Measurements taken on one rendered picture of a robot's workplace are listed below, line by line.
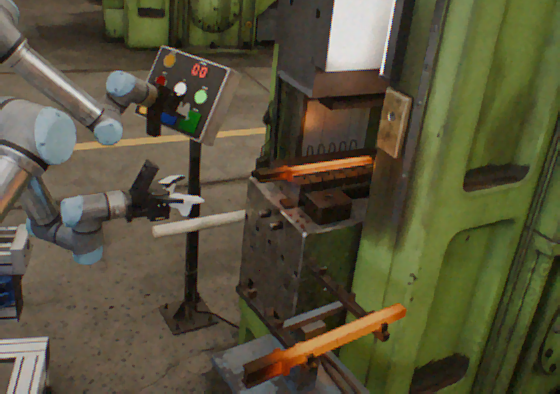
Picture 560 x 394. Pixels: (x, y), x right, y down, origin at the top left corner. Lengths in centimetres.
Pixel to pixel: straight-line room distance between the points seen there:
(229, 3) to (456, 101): 528
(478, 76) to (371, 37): 35
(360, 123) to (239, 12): 460
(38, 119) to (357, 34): 82
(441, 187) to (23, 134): 98
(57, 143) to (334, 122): 104
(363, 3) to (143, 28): 508
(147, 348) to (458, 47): 182
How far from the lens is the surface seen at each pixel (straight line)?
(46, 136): 138
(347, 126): 216
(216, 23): 660
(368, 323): 141
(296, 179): 183
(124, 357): 264
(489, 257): 196
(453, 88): 146
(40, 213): 170
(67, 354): 269
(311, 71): 168
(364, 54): 168
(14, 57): 172
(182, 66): 225
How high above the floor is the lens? 182
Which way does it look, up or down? 25 degrees down
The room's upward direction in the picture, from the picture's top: 8 degrees clockwise
